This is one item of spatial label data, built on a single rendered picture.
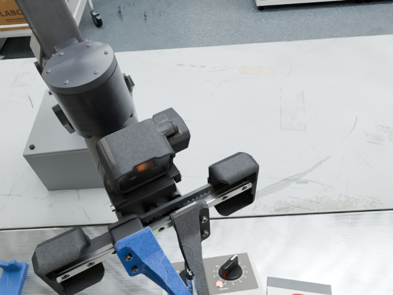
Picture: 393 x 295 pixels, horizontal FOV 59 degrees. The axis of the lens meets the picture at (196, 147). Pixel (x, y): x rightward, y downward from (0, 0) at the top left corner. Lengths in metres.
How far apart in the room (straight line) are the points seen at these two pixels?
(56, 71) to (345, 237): 0.48
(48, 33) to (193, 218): 0.21
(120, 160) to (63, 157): 0.36
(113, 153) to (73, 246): 0.07
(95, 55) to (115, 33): 2.47
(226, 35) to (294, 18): 0.54
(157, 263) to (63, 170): 0.39
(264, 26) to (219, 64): 1.86
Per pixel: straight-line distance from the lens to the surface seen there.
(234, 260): 0.49
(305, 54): 0.91
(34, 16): 0.36
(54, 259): 0.27
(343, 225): 0.62
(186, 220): 0.27
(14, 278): 0.62
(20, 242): 0.66
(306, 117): 0.75
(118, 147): 0.24
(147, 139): 0.24
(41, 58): 0.52
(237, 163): 0.29
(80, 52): 0.30
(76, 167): 0.61
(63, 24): 0.36
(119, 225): 0.28
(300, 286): 0.56
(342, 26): 2.79
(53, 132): 0.62
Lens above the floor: 1.42
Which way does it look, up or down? 51 degrees down
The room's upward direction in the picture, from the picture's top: 5 degrees counter-clockwise
